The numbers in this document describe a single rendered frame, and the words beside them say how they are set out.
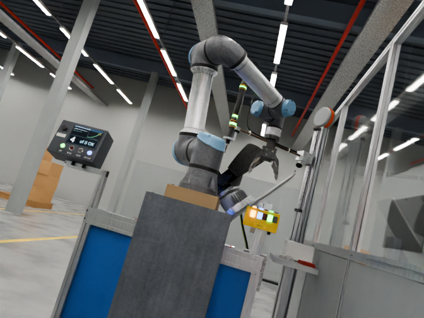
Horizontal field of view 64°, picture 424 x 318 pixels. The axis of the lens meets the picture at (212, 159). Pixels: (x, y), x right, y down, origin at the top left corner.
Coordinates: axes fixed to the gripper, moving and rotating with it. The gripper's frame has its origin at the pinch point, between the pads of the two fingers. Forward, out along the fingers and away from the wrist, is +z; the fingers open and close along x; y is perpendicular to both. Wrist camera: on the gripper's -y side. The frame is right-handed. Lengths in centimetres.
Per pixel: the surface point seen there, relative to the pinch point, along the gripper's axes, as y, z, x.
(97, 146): 6, 7, -84
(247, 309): 1, 61, 8
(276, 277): -584, 107, 86
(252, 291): 2, 53, 8
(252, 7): -493, -425, -102
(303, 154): -66, -33, 24
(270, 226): 4.9, 22.3, 9.4
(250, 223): 4.9, 23.2, 0.0
